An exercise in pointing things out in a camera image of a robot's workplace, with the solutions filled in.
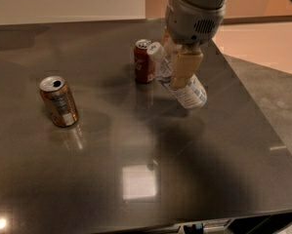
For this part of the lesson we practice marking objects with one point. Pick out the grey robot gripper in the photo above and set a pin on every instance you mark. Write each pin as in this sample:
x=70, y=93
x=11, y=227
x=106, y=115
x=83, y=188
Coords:
x=189, y=24

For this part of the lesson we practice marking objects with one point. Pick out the clear plastic water bottle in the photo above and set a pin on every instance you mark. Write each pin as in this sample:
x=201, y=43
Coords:
x=175, y=68

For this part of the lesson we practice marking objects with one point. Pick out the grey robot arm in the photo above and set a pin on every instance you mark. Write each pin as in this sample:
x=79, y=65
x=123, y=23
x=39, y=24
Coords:
x=188, y=25

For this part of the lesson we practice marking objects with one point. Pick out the red soda can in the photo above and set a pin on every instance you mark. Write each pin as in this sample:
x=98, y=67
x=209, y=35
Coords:
x=144, y=66

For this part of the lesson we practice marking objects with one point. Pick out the orange-brown soda can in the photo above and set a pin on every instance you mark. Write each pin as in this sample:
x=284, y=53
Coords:
x=59, y=101

